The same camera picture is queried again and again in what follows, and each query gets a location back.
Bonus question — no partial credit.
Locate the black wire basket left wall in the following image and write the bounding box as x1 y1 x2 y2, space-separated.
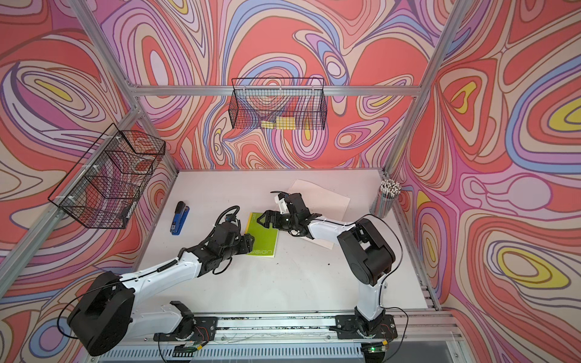
48 123 166 229

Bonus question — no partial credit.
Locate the green nusign notebook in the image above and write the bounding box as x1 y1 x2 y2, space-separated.
246 213 278 258

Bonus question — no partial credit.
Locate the black wire basket back wall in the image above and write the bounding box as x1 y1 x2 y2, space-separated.
228 77 328 131

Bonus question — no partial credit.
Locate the black wire basket wall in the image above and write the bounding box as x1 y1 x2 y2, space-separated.
228 77 328 131
48 123 166 229

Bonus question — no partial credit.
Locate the clear cup of pencils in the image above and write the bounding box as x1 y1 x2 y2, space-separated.
369 178 402 219

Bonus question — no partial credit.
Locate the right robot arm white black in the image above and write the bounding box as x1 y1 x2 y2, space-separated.
257 191 396 340

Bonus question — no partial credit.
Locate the white lined notebook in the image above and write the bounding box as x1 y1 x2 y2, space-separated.
287 179 350 224

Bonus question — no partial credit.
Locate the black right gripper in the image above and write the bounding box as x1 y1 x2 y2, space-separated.
256 210 298 231

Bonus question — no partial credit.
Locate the yellow sticky notes pad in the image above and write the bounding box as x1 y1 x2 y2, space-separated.
260 116 297 130

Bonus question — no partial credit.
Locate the blue black stapler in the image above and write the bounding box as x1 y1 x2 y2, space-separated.
170 201 189 235

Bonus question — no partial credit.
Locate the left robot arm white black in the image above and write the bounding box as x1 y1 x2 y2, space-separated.
67 222 255 356

